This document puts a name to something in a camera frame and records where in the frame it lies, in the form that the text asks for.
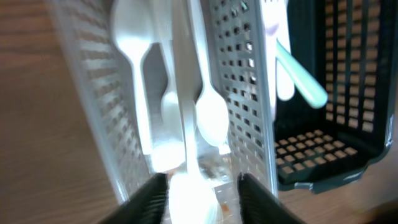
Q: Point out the white plastic fork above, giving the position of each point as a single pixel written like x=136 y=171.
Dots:
x=285 y=85

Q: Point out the clear plastic basket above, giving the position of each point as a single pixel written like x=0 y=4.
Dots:
x=103 y=79

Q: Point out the white spoon hidden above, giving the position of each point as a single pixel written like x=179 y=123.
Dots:
x=210 y=107

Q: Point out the white spoon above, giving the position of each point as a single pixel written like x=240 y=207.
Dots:
x=169 y=109
x=133 y=35

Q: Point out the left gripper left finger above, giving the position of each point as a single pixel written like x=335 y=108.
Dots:
x=146 y=206

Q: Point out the black plastic basket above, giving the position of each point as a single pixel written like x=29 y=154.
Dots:
x=350 y=48

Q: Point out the pale green plastic fork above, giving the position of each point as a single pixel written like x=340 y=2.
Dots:
x=314 y=94

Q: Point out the pink plastic fork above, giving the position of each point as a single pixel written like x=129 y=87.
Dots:
x=270 y=22

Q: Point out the white utensil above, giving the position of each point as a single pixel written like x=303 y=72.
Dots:
x=191 y=197

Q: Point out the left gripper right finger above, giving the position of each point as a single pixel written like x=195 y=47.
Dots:
x=259 y=206

